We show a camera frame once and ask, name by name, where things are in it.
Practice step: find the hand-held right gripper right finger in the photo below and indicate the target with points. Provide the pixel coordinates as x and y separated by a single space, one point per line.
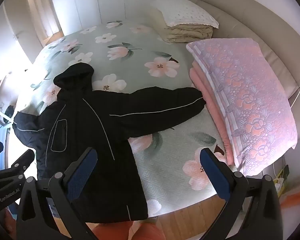
215 173

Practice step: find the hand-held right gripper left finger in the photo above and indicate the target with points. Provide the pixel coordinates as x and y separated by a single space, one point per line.
82 170

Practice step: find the black jacket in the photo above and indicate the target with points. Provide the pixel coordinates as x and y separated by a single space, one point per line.
90 120

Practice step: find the dark round object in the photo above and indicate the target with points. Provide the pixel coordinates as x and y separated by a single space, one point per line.
8 113

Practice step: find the person's left leg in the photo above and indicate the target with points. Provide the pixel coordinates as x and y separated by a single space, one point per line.
110 231

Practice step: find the person's leg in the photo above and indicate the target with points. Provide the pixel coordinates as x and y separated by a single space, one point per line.
150 232
110 231

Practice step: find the yellow black object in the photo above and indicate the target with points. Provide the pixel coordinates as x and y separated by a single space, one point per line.
284 173

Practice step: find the pink patterned folded blanket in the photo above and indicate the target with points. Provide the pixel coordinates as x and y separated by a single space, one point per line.
250 97

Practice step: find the orange cloth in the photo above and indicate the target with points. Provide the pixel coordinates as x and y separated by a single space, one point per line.
297 196

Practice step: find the person's right leg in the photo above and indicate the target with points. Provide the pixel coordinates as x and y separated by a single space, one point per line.
150 232

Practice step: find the bed with floral sheet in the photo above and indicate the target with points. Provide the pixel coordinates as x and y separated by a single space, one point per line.
140 62

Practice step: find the white door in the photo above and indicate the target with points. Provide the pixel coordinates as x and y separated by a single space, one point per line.
22 30

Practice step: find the folded beige quilt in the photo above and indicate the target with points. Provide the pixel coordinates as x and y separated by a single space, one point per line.
187 33

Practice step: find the beige padded headboard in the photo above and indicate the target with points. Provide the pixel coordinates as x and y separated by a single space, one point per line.
260 22

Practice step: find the white pillow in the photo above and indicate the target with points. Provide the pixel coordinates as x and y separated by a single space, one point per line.
185 11

